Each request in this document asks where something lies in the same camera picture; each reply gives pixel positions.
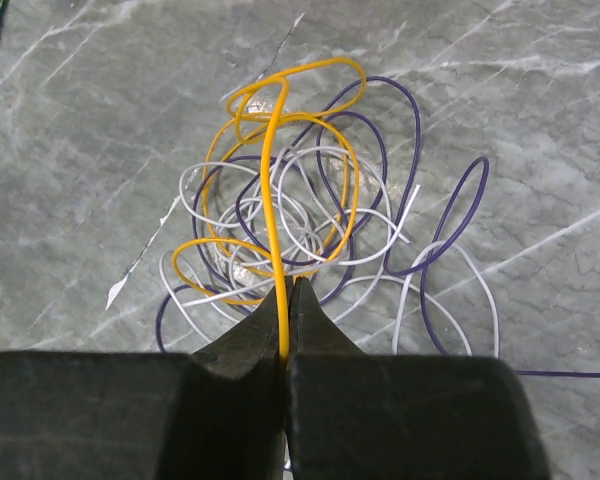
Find yellow cable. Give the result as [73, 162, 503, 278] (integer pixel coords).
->
[171, 57, 368, 362]

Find cable pile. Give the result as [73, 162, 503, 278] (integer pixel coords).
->
[154, 74, 600, 379]

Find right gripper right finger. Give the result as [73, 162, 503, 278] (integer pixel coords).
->
[287, 278, 550, 479]

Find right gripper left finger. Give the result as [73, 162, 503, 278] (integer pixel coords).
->
[0, 294, 285, 479]

